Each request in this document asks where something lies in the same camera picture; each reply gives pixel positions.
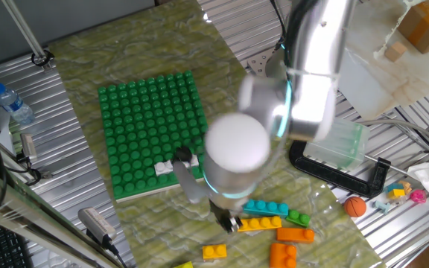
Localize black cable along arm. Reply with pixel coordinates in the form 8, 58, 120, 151
269, 0, 288, 51

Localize black C-clamp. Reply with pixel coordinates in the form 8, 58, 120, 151
287, 139, 411, 198

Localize small camera mount bracket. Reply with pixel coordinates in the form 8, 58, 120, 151
15, 152, 54, 187

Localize metal camera stand pole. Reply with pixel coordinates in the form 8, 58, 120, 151
1, 0, 56, 72

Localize cardboard box with tape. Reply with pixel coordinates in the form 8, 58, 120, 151
396, 0, 429, 55

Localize teal and yellow small block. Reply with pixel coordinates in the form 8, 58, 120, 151
385, 182, 407, 200

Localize small grey camera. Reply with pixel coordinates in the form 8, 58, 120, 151
19, 133, 39, 163

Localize white toy brick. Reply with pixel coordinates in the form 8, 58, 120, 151
153, 153, 200, 177

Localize small toy basketball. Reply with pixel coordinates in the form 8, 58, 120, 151
343, 196, 368, 218

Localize orange square brick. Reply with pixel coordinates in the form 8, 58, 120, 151
269, 242, 298, 268

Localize green marble pattern mat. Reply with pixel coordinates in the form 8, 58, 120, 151
48, 0, 387, 268

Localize teal four-stud brick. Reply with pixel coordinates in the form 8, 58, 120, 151
242, 198, 290, 218

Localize orange long brick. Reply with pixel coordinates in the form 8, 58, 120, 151
276, 226, 316, 244

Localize green studded baseplate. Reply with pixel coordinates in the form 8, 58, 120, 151
98, 69, 210, 203

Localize light blue toy bolt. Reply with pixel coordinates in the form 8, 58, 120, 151
372, 200, 391, 215

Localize small wooden cube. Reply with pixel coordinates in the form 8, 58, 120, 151
384, 41, 408, 63

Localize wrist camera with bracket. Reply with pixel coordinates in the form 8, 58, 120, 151
171, 146, 211, 205

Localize pink toy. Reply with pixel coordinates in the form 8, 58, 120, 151
410, 188, 428, 205

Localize clear water bottle blue cap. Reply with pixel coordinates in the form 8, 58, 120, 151
0, 82, 36, 126

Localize grey cable with metal connector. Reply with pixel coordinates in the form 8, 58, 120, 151
358, 118, 429, 152

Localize green two-stud brick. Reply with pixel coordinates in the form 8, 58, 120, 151
285, 209, 311, 229

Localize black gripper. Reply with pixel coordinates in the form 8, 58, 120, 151
209, 199, 244, 235

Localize translucent plastic box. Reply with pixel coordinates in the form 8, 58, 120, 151
302, 118, 371, 172

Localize yellow-orange four-stud brick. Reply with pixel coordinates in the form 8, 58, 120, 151
238, 215, 283, 233

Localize yellow-orange two-stud brick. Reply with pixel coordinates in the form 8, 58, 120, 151
202, 243, 228, 261

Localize grey camera with cable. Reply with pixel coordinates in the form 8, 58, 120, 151
77, 207, 130, 268

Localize aluminium frame bar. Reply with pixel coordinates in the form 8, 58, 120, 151
0, 159, 126, 268

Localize metal robot mounting plate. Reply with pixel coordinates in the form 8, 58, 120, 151
247, 51, 287, 78

